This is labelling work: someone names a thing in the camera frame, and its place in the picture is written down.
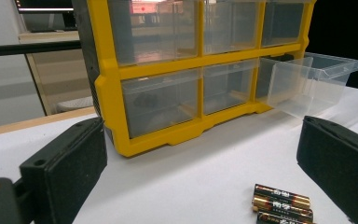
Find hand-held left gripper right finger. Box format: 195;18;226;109
296;115;358;224

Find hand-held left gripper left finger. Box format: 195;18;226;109
19;116;108;224

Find black and copper battery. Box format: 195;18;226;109
251;195;314;222
255;211;316;224
254;183;311;210

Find clear plastic drawer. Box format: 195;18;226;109
107;0;199;67
260;0;306;49
203;0;260;56
120;68;201;139
255;51;358;119
203;59;259;116

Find yellow drawer cabinet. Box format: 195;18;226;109
71;0;317;158

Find white round stool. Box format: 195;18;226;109
55;95;95;114

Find beige wooden desk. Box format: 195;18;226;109
18;30;95;116

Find black horizontal bar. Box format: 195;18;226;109
0;40;82;59

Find dark monitor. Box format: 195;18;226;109
14;0;77;32

